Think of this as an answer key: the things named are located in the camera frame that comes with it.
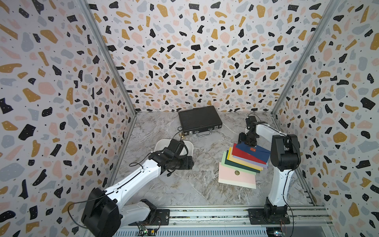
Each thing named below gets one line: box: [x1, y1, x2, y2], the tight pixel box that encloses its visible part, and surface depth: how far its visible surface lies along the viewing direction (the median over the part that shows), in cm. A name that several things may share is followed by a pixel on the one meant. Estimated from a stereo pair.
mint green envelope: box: [221, 151, 257, 176], surface depth 94 cm
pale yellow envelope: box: [226, 146, 264, 171], surface depth 97 cm
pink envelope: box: [218, 161, 257, 184], surface depth 92 cm
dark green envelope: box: [224, 150, 262, 174], surface depth 94 cm
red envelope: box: [231, 143, 267, 165], surface depth 99 cm
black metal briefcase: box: [178, 105, 223, 138], surface depth 112 cm
